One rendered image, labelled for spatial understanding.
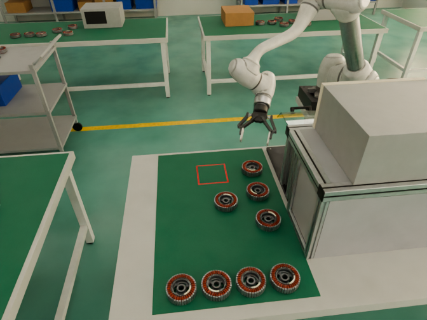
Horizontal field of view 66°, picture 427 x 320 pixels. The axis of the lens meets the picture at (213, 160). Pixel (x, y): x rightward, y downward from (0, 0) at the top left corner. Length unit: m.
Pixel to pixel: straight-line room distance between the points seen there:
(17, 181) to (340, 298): 1.63
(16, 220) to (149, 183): 0.62
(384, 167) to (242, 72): 0.83
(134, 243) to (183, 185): 0.41
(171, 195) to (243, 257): 0.50
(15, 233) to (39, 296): 0.79
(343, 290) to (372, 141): 0.57
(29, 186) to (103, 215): 0.90
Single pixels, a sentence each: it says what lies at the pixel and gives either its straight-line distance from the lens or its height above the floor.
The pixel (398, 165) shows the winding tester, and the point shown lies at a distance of 1.25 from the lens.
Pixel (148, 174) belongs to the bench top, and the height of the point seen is 0.75.
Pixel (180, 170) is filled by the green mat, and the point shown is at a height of 0.75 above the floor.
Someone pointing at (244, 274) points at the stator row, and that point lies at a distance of 1.30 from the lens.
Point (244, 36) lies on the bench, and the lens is 3.99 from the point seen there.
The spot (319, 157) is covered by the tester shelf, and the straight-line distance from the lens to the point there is 1.32.
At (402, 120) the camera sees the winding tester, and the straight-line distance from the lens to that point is 1.25.
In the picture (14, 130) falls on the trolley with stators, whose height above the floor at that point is 0.18.
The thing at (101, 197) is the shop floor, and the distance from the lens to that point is 2.86.
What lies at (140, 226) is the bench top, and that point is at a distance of 1.53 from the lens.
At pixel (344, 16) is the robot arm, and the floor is 1.45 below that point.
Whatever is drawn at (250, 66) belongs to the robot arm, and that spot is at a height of 1.25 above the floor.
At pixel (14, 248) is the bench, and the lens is 1.65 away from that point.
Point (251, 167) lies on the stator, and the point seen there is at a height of 0.76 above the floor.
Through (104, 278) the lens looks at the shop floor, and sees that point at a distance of 2.33.
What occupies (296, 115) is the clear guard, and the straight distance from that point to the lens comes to 1.67.
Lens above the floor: 1.87
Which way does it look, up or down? 37 degrees down
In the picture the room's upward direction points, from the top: 1 degrees counter-clockwise
